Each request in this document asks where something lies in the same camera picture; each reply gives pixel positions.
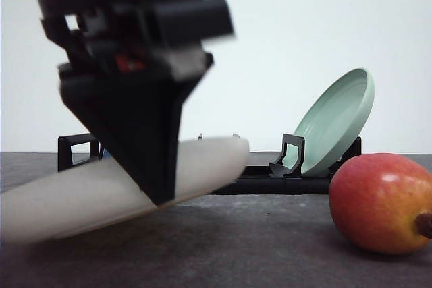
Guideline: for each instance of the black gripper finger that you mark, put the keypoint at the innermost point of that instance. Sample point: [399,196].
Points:
[137,119]

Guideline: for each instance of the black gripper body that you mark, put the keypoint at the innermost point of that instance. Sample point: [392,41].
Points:
[137,40]

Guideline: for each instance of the white plate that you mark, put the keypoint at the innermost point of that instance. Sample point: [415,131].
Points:
[103,192]

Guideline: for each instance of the green plate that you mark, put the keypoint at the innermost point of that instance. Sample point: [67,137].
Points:
[333,121]

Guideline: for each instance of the black plastic dish rack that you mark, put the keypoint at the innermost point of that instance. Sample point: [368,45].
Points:
[283,176]

